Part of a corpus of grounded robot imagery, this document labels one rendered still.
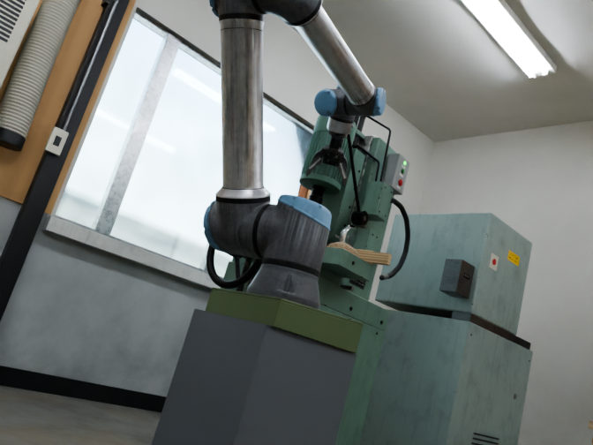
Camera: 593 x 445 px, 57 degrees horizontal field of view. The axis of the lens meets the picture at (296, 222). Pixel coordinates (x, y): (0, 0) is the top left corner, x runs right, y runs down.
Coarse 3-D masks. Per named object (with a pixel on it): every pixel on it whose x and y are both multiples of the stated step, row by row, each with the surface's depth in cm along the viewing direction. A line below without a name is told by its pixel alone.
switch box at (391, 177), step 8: (392, 160) 245; (400, 160) 244; (392, 168) 244; (400, 168) 245; (408, 168) 250; (384, 176) 245; (392, 176) 242; (400, 176) 245; (392, 184) 241; (400, 192) 246
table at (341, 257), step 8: (328, 248) 193; (336, 248) 191; (328, 256) 192; (336, 256) 189; (344, 256) 190; (352, 256) 193; (328, 264) 192; (336, 264) 188; (344, 264) 190; (352, 264) 193; (360, 264) 197; (368, 264) 201; (336, 272) 203; (344, 272) 198; (352, 272) 194; (360, 272) 197; (368, 272) 201; (368, 280) 202
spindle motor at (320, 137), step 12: (324, 120) 229; (324, 132) 227; (312, 144) 228; (324, 144) 225; (312, 156) 226; (348, 156) 231; (324, 168) 223; (336, 168) 224; (300, 180) 228; (312, 180) 223; (324, 180) 221; (336, 180) 224; (324, 192) 234; (336, 192) 230
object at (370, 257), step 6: (360, 252) 203; (366, 252) 202; (372, 252) 200; (360, 258) 202; (366, 258) 201; (372, 258) 199; (378, 258) 198; (384, 258) 196; (390, 258) 196; (384, 264) 196
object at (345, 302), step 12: (228, 264) 222; (240, 264) 218; (228, 276) 219; (324, 288) 200; (336, 288) 205; (324, 300) 200; (336, 300) 206; (348, 300) 211; (360, 300) 217; (348, 312) 211; (360, 312) 218; (372, 312) 225; (384, 312) 231; (372, 324) 225; (384, 324) 232
